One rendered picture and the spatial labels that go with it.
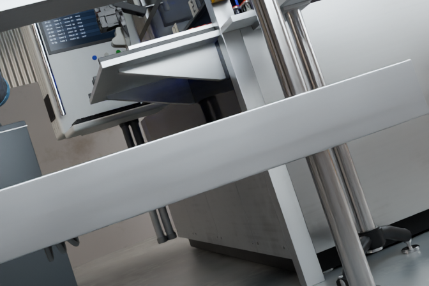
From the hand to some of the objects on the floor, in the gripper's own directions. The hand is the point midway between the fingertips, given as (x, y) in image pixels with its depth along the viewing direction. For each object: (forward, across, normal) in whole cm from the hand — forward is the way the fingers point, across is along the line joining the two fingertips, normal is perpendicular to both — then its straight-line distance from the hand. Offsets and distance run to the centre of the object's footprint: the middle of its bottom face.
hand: (130, 49), depth 212 cm
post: (+92, +10, +31) cm, 97 cm away
